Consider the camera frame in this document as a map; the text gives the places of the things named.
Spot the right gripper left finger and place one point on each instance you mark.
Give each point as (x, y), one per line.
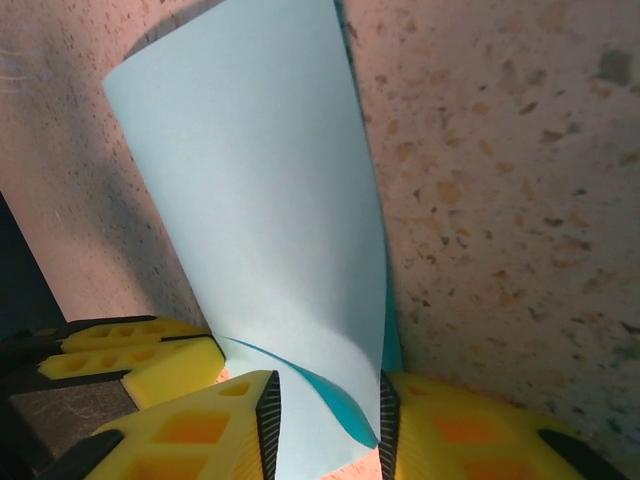
(240, 450)

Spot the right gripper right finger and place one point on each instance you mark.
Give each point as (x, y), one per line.
(425, 450)

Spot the light blue paper sheet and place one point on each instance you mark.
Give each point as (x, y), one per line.
(250, 175)

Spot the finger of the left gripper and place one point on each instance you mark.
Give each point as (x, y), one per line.
(175, 370)
(165, 330)

